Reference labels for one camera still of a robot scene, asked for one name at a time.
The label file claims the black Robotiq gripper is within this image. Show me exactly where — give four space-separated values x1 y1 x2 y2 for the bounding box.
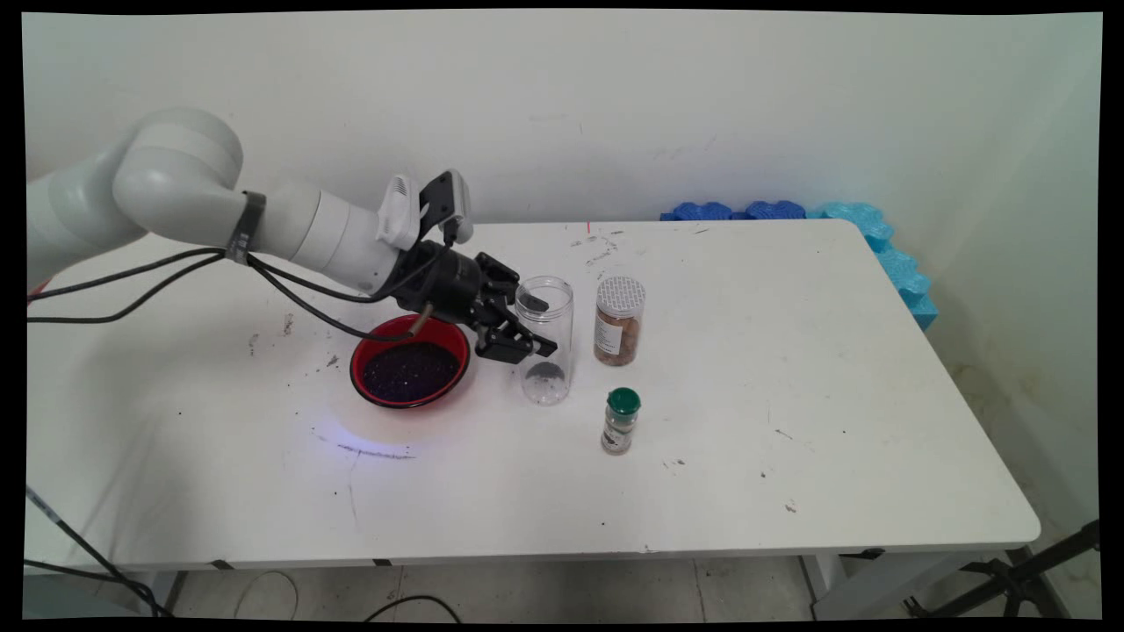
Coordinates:
386 245 558 366

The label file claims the tall clear plastic jar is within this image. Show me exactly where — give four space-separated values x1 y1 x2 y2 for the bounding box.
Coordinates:
515 276 574 406

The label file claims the red plastic bowl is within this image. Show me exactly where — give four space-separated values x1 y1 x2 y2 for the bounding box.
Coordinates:
349 313 472 410

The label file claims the brown spice jar white lid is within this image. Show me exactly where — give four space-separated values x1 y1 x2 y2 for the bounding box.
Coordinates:
594 276 647 368

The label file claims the small spice bottle green cap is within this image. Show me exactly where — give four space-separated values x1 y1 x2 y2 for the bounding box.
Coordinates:
601 387 642 456

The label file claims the light blue foam mat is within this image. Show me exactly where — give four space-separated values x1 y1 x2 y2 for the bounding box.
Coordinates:
808 202 939 332

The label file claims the white table leg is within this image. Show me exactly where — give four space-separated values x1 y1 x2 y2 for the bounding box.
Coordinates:
132 571 191 618

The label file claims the black tripod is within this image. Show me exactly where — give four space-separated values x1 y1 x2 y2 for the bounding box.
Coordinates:
904 520 1100 619

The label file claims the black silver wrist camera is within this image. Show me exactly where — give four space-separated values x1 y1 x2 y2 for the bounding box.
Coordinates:
419 169 475 248

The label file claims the black cable brown connector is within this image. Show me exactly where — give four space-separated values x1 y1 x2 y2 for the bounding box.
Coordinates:
26 255 434 342

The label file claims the grey velcro strap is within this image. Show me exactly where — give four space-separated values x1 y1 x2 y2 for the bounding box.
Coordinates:
226 190 268 265

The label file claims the black floor cable loop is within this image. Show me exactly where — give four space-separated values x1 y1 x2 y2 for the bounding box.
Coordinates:
364 595 463 623

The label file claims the thin grey floor cable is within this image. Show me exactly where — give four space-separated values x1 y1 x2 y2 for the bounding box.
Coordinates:
232 571 300 621

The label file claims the black camera cable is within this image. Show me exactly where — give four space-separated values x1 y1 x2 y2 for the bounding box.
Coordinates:
26 224 458 305

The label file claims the white table leg frame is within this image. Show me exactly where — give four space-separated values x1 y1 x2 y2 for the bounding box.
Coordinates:
799 549 1039 621

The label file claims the black cable beside table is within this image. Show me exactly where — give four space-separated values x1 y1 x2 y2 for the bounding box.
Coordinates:
25 485 173 619

